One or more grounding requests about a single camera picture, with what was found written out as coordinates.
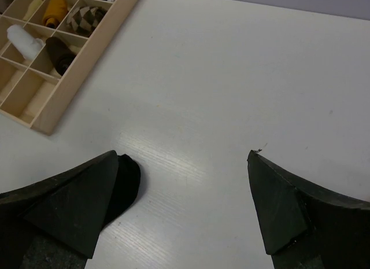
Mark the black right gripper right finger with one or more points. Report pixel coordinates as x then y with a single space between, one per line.
304 225

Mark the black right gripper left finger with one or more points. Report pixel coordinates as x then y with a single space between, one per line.
56 222

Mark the dark brown rolled sock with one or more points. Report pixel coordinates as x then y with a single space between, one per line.
61 56

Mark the wooden compartment tray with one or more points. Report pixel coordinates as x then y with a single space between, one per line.
32 92

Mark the brown checkered rolled sock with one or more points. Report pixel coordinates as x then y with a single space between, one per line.
84 20

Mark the mustard yellow rolled sock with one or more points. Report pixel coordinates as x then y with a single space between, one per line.
55 12

